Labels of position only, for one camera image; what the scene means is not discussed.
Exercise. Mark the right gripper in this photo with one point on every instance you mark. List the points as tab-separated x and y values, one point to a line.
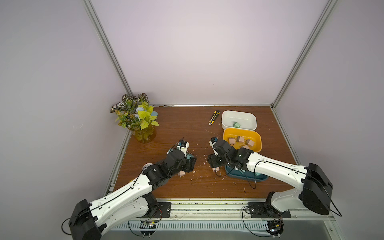
213	160

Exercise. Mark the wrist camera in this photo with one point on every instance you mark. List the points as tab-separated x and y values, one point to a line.
183	146
212	142

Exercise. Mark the green plug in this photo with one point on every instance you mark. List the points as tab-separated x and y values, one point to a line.
236	125

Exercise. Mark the white storage box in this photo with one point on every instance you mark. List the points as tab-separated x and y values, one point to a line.
248	121

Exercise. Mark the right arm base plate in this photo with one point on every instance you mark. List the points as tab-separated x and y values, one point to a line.
263	210

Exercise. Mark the yellow storage box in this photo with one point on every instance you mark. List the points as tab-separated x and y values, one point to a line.
234	132

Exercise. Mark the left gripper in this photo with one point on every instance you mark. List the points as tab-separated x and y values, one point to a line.
189	165

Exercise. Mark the lone pink plug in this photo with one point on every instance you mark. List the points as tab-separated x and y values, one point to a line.
232	141

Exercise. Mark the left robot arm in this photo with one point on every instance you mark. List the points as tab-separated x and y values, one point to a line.
91	220

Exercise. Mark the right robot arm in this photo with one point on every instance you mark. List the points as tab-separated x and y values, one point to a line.
311	188

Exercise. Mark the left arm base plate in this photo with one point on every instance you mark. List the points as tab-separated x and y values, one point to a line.
162	210

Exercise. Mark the metal can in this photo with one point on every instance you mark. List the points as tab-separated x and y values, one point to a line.
146	165

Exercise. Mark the artificial plant in amber vase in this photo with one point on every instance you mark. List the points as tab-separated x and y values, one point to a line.
137	115

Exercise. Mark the dark teal storage box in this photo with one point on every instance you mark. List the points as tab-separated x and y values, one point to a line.
245	175

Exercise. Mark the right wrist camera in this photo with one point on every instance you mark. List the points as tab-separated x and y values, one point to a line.
212	142

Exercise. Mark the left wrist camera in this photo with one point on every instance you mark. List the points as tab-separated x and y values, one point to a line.
183	146

